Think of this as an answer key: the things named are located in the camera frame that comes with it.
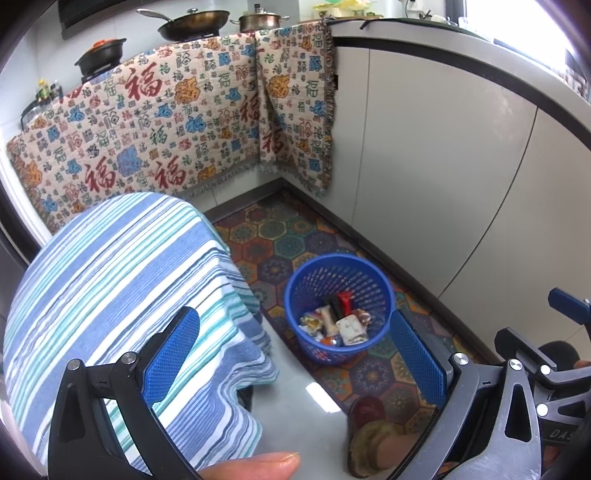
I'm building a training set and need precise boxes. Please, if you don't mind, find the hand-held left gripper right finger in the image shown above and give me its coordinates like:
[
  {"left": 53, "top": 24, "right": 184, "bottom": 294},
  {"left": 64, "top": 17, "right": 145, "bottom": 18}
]
[{"left": 388, "top": 307, "right": 543, "bottom": 480}]

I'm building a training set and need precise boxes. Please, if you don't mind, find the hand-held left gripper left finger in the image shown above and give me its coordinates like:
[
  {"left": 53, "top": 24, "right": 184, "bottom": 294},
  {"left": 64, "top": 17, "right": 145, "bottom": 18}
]
[{"left": 46, "top": 305, "right": 201, "bottom": 480}]

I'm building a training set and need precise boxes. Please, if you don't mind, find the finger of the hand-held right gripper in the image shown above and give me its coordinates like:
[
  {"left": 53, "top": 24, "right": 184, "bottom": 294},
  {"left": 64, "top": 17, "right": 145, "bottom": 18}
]
[
  {"left": 494, "top": 327, "right": 591, "bottom": 416},
  {"left": 548, "top": 288, "right": 591, "bottom": 326}
]

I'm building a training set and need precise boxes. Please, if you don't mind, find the white paper wrapper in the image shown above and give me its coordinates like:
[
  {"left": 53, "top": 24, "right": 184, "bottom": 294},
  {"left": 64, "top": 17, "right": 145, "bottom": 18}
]
[{"left": 335, "top": 316, "right": 370, "bottom": 346}]

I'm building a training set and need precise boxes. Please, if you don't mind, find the beige snack packet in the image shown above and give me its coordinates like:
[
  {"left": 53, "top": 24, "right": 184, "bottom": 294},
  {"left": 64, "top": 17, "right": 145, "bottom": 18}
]
[{"left": 321, "top": 305, "right": 341, "bottom": 338}]

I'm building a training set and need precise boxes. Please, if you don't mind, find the blue plastic basket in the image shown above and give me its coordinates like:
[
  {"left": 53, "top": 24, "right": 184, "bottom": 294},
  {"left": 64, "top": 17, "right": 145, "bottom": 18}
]
[{"left": 284, "top": 253, "right": 394, "bottom": 366}]

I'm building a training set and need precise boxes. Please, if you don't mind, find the person's left hand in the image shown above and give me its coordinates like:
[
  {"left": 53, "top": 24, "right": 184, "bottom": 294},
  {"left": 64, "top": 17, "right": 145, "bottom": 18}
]
[{"left": 201, "top": 451, "right": 302, "bottom": 480}]

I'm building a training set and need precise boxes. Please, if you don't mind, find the brown fuzzy slipper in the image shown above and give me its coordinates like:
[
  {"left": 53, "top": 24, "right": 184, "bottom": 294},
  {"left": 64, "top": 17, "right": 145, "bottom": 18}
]
[{"left": 347, "top": 396, "right": 433, "bottom": 479}]

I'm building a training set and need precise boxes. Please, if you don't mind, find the striped tablecloth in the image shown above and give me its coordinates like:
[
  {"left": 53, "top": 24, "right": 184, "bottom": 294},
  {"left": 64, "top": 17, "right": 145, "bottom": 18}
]
[{"left": 2, "top": 193, "right": 280, "bottom": 476}]

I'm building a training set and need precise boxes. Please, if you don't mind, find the patterned floor mat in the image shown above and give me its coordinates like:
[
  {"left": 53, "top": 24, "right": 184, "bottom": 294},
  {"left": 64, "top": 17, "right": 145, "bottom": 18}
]
[{"left": 213, "top": 191, "right": 490, "bottom": 416}]

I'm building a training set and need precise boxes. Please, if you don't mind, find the white kitchen cabinet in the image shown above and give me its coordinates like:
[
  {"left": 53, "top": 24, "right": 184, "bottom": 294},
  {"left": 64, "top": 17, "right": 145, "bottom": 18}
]
[{"left": 330, "top": 21, "right": 591, "bottom": 370}]

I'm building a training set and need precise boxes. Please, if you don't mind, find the large printed blanket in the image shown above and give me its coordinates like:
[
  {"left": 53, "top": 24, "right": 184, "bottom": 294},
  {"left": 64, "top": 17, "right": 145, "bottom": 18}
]
[{"left": 6, "top": 30, "right": 264, "bottom": 234}]

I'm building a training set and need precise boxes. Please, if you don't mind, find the small printed blanket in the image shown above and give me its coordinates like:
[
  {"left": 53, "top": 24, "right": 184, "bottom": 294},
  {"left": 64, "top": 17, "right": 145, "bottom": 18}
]
[{"left": 255, "top": 18, "right": 341, "bottom": 199}]

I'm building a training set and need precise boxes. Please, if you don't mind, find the black clay pot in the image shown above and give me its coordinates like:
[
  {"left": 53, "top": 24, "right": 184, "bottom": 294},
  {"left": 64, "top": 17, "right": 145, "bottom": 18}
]
[{"left": 74, "top": 38, "right": 128, "bottom": 77}]

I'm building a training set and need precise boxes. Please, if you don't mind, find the dark wok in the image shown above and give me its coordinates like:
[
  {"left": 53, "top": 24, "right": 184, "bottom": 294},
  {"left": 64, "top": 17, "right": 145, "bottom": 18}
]
[{"left": 137, "top": 8, "right": 231, "bottom": 42}]

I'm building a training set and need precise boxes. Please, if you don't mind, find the steel pot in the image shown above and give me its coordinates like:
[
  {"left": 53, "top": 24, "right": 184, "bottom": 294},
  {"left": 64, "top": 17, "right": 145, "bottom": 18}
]
[{"left": 237, "top": 3, "right": 291, "bottom": 33}]

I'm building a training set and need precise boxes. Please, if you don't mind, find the black range hood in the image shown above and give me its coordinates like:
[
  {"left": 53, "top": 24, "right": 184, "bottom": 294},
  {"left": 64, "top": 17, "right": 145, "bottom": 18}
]
[{"left": 58, "top": 0, "right": 139, "bottom": 32}]

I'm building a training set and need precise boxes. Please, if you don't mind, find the yellow kitchen container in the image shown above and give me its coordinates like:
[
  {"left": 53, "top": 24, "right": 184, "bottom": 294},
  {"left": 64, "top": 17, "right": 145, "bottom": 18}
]
[{"left": 313, "top": 0, "right": 371, "bottom": 15}]

